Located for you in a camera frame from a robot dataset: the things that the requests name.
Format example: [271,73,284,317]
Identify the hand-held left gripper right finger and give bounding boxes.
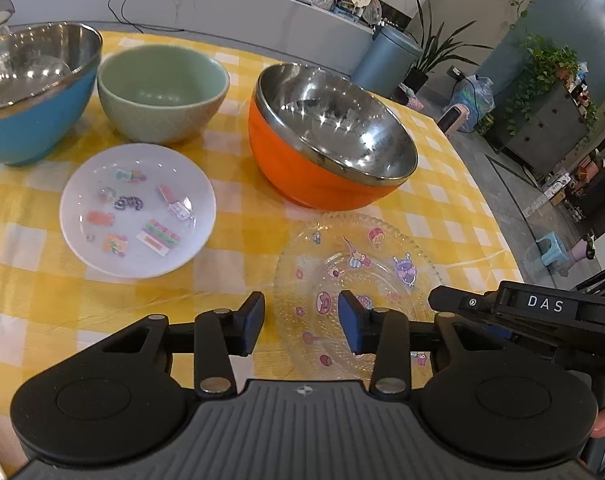
[338,290,488,396]

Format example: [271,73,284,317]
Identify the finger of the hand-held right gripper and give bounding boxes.
[429,285,501,317]

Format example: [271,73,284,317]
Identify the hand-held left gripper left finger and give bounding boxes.
[90,291,266,396]

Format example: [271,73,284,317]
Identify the clear glass cartoon plate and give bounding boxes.
[273,211,442,381]

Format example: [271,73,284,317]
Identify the orange steel bowl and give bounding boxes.
[248,62,418,212]

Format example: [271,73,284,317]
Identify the white sticker plate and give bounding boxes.
[59,143,217,279]

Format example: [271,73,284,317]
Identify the green ceramic bowl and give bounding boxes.
[97,44,231,143]

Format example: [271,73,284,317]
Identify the blue steel bowl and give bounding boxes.
[0,22,104,167]

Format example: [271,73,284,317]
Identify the small blue stool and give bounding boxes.
[525,234,569,276]

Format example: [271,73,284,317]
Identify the yellow checked tablecloth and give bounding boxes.
[0,30,527,480]

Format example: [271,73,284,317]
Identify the small pink heater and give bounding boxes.
[437,104,471,137]

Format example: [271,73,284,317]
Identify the grey cabinet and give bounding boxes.
[499,85,592,177]

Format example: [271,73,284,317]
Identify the large water jug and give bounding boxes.
[450,74,496,133]

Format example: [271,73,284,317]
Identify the pink slippers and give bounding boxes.
[399,84,427,112]

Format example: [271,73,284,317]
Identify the green ivy plant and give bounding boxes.
[503,34,582,136]

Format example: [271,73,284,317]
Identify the long-leaf potted plant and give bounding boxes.
[401,0,494,95]

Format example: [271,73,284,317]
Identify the grey-blue trash can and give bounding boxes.
[350,25,424,92]

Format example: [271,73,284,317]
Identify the white marble counter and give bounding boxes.
[0,0,383,63]

